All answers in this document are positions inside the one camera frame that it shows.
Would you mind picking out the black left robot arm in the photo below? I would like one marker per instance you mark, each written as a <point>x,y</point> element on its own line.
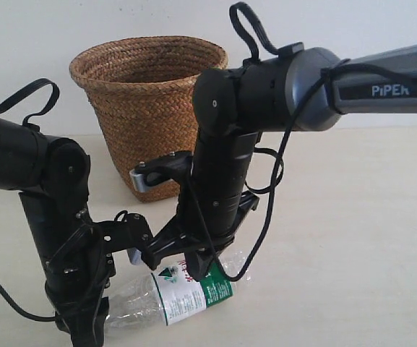
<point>50,175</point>

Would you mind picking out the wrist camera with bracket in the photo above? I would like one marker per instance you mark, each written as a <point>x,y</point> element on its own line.
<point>128,232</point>
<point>174,166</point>

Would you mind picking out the brown woven wicker basket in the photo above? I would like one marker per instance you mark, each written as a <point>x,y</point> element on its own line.
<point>140,89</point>

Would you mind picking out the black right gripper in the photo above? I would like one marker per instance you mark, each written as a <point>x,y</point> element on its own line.
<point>209,203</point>

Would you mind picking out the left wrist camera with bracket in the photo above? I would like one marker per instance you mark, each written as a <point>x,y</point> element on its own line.
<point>128,232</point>

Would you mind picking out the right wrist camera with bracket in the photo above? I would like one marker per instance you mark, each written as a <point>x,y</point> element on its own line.
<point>174,166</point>

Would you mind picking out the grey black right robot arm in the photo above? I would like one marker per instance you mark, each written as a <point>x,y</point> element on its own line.
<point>305,90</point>

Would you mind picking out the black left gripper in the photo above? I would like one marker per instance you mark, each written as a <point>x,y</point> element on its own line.
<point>72,252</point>

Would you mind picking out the clear plastic bottle green label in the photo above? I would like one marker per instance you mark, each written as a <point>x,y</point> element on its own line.
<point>167,296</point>

